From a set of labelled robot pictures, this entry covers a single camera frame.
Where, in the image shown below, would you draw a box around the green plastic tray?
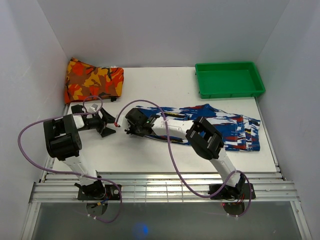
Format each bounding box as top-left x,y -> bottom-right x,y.
195,61 -> 266,99

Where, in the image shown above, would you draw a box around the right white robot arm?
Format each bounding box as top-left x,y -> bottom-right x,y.
125,108 -> 253,200

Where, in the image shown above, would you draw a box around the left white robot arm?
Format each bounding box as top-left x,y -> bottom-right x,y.
43,104 -> 116,200

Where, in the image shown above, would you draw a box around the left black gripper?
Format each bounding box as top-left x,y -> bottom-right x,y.
78,107 -> 116,138

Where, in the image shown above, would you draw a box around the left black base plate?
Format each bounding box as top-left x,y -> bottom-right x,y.
76,184 -> 120,201

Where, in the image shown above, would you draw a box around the blue white patterned trousers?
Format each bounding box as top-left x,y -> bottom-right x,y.
134,103 -> 262,152

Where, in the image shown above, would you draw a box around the orange camouflage folded trousers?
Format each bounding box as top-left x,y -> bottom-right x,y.
64,57 -> 124,104

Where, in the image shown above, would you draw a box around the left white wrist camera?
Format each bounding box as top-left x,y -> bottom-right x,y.
87,103 -> 99,114

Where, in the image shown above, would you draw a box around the aluminium rail frame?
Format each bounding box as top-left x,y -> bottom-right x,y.
21,143 -> 314,240

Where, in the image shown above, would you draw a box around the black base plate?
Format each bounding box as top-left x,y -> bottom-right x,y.
208,183 -> 257,201
76,184 -> 120,201

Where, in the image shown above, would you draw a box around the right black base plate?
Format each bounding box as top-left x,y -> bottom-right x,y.
208,183 -> 257,201

